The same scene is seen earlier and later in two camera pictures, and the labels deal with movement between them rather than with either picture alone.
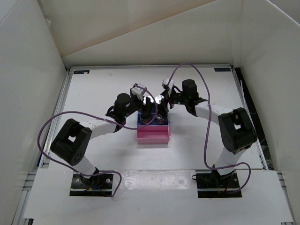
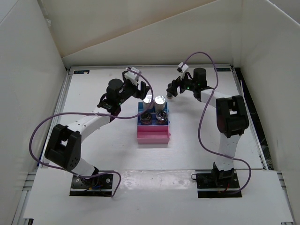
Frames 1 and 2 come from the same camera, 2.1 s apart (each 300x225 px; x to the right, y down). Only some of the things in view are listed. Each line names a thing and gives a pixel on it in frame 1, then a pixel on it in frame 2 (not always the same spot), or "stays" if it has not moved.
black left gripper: x=148 y=106 -> x=138 y=93
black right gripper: x=164 y=102 -> x=175 y=84
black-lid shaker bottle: x=145 y=116 stays
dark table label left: x=81 y=71 stays
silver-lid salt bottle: x=158 y=98 stays
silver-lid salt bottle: x=151 y=99 stays
